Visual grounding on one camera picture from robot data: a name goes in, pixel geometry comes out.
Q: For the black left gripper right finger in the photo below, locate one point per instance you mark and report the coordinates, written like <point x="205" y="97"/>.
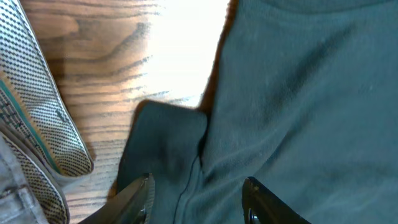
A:
<point x="261" y="206"/>

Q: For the folded grey trousers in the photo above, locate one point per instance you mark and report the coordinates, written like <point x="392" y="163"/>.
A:
<point x="35" y="123"/>

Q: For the black t-shirt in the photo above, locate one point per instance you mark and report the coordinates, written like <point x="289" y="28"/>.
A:
<point x="306" y="102"/>

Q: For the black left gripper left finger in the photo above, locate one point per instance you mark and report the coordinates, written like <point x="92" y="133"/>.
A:
<point x="133" y="205"/>

